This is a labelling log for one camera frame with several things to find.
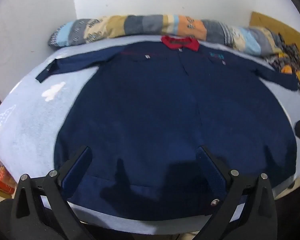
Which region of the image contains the rolled patchwork quilt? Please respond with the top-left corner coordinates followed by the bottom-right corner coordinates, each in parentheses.
top-left (48, 14), bottom-right (284, 57)

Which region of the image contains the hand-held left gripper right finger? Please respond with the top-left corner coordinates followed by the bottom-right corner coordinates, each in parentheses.
top-left (195, 144), bottom-right (278, 240)

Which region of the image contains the beige bed frame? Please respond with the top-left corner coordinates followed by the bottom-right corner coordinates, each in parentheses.
top-left (272, 166), bottom-right (300, 201)

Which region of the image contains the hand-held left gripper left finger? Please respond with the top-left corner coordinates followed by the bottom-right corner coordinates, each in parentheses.
top-left (11, 145), bottom-right (93, 240)

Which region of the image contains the wooden headboard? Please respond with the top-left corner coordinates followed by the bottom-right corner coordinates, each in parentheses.
top-left (249, 11), bottom-right (300, 53)

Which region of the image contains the light blue cloud blanket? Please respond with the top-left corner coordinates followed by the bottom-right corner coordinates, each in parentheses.
top-left (0, 34), bottom-right (300, 235)

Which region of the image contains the pile of colourful clothes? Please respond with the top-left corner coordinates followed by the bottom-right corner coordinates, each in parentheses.
top-left (264, 32), bottom-right (300, 100)

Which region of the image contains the navy jacket with red collar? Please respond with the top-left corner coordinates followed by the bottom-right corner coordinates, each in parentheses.
top-left (36, 35), bottom-right (298, 220)

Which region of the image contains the red orange object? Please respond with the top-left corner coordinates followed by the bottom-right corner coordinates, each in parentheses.
top-left (0, 152), bottom-right (17, 194)

